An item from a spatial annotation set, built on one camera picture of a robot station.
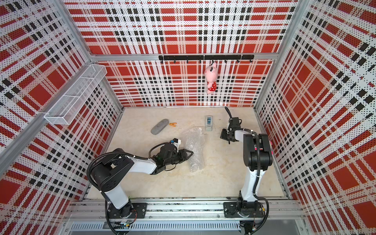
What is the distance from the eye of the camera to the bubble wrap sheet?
857 mm

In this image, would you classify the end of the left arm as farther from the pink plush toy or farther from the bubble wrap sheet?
the pink plush toy

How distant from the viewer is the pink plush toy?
92 cm

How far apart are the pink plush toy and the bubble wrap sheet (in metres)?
0.31
